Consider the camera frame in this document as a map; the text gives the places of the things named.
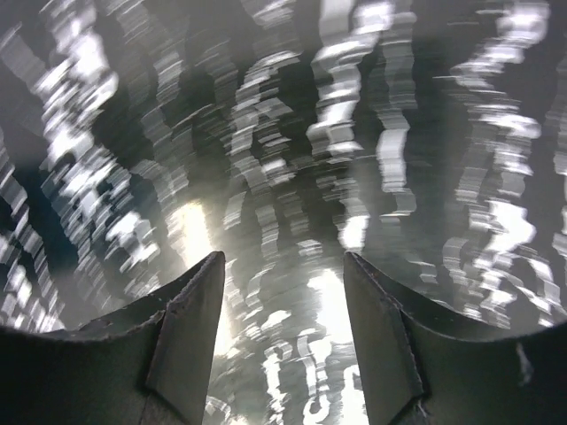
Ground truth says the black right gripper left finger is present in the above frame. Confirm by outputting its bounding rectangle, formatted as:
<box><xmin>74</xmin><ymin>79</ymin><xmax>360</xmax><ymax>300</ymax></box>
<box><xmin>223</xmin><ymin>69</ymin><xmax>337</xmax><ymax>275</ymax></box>
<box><xmin>1</xmin><ymin>251</ymin><xmax>225</xmax><ymax>424</ymax></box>

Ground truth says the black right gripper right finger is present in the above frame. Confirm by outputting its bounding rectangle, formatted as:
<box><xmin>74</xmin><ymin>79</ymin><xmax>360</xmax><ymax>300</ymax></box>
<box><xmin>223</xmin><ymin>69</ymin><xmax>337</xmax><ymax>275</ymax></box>
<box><xmin>344</xmin><ymin>252</ymin><xmax>566</xmax><ymax>424</ymax></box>

